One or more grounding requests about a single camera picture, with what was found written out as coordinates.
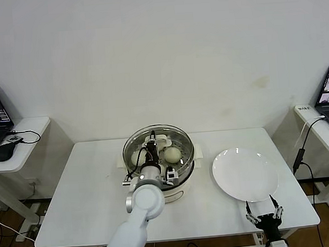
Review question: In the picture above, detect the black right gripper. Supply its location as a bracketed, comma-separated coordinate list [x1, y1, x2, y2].
[244, 193, 287, 244]

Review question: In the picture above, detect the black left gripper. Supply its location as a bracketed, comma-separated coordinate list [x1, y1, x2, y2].
[142, 130, 160, 167]

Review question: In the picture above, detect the round glass pot lid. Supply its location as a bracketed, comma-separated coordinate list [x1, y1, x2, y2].
[120, 122, 196, 179]

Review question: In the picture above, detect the perforated steel steamer basket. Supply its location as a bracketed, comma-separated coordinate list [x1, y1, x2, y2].
[122, 124, 198, 189]

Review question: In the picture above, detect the round white plate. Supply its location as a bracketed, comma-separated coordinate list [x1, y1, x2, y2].
[210, 144, 281, 205]

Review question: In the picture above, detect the large white table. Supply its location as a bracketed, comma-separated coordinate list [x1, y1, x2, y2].
[27, 123, 323, 247]

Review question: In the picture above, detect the cream electric cooking pot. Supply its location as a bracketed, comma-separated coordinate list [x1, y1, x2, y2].
[115, 143, 207, 208]

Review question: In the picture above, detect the black computer mouse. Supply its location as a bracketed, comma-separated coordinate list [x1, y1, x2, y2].
[0, 142, 17, 162]

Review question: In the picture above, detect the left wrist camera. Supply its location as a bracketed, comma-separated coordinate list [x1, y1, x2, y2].
[164, 169, 179, 186]

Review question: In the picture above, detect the black cable with adapter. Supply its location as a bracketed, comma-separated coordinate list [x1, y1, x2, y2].
[289, 117, 329, 247]

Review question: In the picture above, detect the white cable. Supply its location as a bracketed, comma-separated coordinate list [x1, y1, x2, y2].
[292, 114, 327, 149]

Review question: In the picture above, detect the black dongle with cable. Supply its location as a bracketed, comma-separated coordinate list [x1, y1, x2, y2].
[6, 128, 42, 147]

